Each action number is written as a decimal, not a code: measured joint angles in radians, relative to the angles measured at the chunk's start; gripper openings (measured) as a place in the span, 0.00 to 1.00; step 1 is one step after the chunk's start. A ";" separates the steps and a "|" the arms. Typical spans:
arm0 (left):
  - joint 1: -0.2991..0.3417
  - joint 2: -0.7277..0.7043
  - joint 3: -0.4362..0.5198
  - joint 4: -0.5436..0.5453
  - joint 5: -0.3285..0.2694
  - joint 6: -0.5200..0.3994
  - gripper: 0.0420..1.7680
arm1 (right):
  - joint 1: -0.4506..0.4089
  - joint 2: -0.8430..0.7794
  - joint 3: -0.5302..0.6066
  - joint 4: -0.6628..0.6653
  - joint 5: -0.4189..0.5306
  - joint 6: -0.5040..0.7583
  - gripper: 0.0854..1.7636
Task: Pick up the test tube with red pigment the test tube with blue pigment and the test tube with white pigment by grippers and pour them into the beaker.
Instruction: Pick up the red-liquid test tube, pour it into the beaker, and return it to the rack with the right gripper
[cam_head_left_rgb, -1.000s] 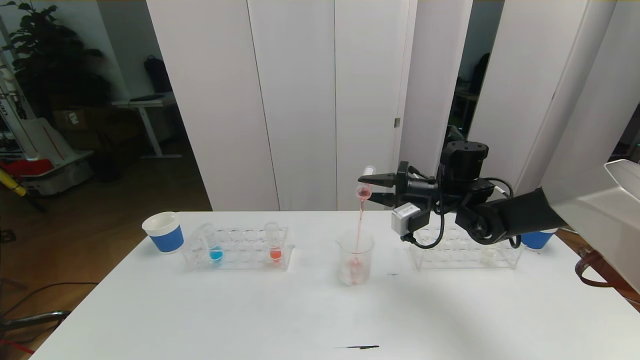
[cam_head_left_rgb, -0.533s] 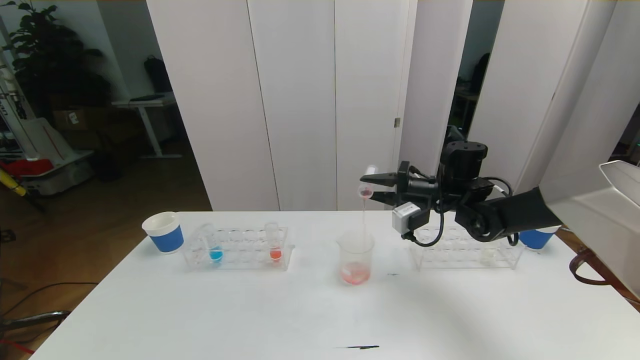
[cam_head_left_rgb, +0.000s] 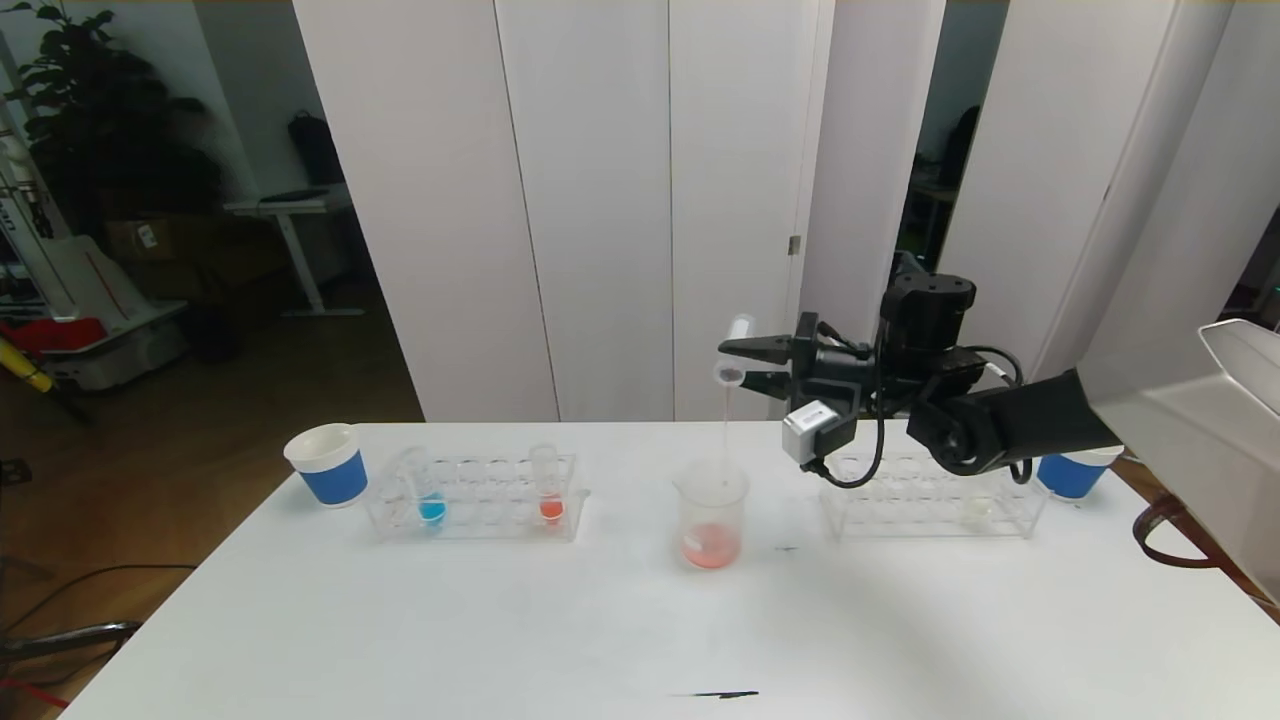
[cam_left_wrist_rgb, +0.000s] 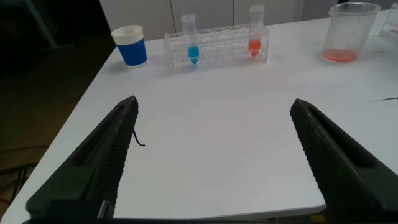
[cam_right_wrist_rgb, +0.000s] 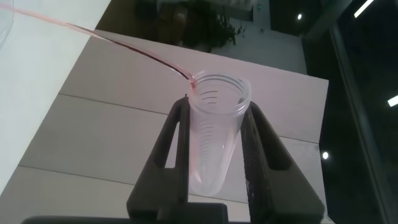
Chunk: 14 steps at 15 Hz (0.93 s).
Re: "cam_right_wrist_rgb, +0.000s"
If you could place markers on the dark green potted plant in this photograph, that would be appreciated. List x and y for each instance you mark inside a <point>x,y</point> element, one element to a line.
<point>211,28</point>

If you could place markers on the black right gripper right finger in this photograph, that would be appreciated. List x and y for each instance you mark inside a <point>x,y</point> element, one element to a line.
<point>280,193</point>

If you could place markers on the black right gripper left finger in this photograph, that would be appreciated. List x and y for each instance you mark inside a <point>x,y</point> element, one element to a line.
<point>161,174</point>

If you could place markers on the ceiling strip light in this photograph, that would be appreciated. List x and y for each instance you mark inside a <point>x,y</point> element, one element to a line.
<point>393,101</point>
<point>363,8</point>

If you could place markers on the test tube with red pigment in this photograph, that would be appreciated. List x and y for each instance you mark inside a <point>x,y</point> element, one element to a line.
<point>217,140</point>

